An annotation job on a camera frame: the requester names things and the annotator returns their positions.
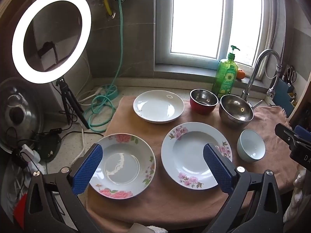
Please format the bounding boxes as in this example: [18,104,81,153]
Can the person's right hand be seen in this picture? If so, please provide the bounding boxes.
[283,168,311,227]

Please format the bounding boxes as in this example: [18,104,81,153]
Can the red object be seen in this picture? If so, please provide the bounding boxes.
[13,194,28,224]

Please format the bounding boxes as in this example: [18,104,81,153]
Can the chrome faucet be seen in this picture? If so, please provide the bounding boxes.
[240,49,282,108]

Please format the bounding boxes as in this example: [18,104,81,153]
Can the white cable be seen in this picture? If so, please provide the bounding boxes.
[77,53,104,105]

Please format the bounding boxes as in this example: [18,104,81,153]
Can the grey-blue utensil holder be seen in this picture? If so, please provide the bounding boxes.
[277,78,298,117]

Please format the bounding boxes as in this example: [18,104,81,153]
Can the glass pot lid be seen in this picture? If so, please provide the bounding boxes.
[0,77,45,155]

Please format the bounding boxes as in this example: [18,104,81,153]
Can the chrome sprayer head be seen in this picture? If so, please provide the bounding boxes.
[266,65,283,106]

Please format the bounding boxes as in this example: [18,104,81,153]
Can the green hose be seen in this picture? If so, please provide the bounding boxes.
[83,0,133,133]

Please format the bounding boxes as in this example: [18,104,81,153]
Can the white charger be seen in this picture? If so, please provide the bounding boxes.
[20,144,40,168]

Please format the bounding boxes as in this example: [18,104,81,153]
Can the scissors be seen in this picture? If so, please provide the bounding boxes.
[285,66,297,83]

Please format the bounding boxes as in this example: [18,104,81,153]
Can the stainless steel bowl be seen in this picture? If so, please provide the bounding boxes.
[219,94,254,130]

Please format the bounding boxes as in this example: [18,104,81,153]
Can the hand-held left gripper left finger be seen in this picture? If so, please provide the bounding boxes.
[23,143,107,233]

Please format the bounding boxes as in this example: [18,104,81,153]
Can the black tripod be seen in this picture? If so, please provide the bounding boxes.
[55,78,91,130]

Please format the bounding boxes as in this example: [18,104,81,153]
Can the light blue bowl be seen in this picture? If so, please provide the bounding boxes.
[237,129,266,163]

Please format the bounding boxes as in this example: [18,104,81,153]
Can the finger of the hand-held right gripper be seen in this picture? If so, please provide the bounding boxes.
[274,123,296,149]
[294,125,311,142]

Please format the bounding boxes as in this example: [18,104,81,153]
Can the rose pattern plate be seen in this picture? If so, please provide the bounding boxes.
[88,133,156,200]

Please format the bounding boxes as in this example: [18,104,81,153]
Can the white ring light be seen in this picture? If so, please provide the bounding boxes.
[12,0,92,83]

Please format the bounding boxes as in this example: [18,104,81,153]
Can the white framed window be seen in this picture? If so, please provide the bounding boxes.
[155,0,280,78]

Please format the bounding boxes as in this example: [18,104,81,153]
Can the black stand base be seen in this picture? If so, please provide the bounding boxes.
[34,131,63,163]

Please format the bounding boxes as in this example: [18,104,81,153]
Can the red bowl with steel inside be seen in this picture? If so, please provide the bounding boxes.
[190,89,218,115]

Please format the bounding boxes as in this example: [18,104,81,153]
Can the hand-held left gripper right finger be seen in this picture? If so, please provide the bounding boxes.
[203,143,285,233]

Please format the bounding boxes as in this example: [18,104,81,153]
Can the green dish soap bottle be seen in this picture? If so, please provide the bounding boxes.
[212,45,240,100]

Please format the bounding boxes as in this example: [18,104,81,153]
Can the brown towel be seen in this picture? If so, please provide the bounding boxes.
[86,96,301,231]

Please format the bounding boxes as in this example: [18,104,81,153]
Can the plain white plate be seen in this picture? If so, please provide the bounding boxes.
[133,90,185,124]

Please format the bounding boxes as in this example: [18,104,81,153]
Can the pink blossom pattern plate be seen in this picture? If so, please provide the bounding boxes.
[161,122,233,190]

